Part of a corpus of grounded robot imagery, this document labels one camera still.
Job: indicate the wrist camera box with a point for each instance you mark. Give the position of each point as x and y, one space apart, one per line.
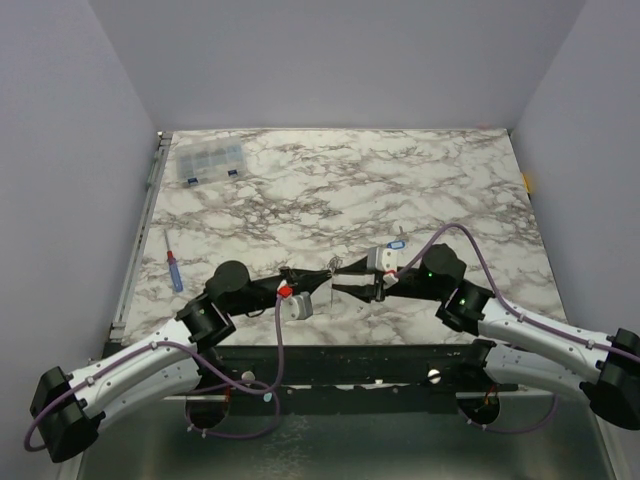
383 260
294 306

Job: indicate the key with blue tag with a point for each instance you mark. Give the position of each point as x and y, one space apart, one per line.
399 242

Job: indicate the clear plastic organizer box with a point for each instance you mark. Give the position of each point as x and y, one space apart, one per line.
210 161

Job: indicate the blue handled screwdriver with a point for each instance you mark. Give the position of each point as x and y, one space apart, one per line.
173 268

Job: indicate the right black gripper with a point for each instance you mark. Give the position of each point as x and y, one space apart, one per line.
377 281

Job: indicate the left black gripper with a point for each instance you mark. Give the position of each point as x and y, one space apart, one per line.
309 280

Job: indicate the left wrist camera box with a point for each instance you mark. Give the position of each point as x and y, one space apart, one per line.
294 306

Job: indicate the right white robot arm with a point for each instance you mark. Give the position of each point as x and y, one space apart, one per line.
517 345

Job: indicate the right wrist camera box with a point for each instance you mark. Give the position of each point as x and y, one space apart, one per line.
383 260

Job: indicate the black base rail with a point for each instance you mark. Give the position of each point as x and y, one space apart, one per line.
349 380

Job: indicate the aluminium frame rail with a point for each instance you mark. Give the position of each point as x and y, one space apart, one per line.
152 186

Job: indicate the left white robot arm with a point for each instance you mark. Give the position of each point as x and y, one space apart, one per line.
69 408

